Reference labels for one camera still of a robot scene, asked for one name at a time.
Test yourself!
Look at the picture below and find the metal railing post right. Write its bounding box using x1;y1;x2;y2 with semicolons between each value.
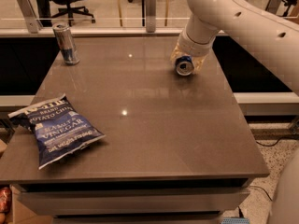
265;0;282;14

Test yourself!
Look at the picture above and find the black floor cable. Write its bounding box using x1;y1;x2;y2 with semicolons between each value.
238;135;299;224

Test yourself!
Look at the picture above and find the red snack bag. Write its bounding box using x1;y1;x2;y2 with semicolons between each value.
0;187;12;213

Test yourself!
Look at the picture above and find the blue potato chip bag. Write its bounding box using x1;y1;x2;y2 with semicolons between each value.
8;94;105;170

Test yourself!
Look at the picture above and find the metal railing post left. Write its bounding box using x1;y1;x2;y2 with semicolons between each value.
17;0;41;34

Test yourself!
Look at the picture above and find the silver blue energy drink can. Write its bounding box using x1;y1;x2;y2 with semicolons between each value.
52;22;79;65

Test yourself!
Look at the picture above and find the cardboard box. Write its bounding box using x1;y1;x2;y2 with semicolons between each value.
6;186;52;224

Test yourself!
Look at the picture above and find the blue pepsi can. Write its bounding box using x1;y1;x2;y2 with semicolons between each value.
175;56;194;77

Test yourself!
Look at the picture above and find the black office chair left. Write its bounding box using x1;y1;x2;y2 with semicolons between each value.
33;0;96;28

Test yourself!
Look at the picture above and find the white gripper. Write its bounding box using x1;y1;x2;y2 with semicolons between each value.
170;30;214;73

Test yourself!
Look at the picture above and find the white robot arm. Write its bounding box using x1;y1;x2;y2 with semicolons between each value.
170;0;299;224

